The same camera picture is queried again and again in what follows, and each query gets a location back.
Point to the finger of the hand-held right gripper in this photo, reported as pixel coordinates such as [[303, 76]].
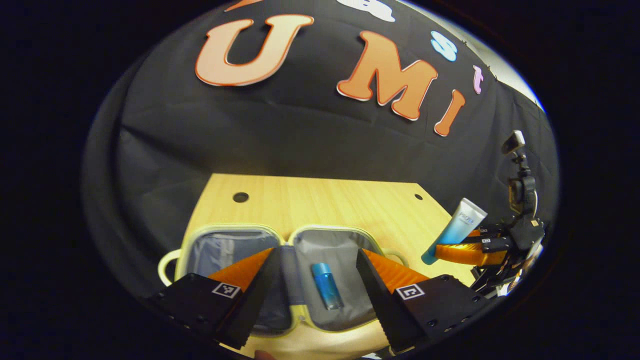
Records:
[[465, 255], [487, 231]]

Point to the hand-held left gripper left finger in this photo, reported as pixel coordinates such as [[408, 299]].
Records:
[[255, 300]]

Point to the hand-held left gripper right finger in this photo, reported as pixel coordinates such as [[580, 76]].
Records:
[[382, 305]]

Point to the blue and white tube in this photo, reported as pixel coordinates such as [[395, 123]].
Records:
[[457, 227]]

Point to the clear blue bottle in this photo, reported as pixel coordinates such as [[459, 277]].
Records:
[[327, 287]]

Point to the pale yellow suitcase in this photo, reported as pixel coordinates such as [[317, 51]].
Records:
[[330, 250]]

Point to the black backdrop cloth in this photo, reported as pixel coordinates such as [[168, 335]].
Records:
[[300, 135]]

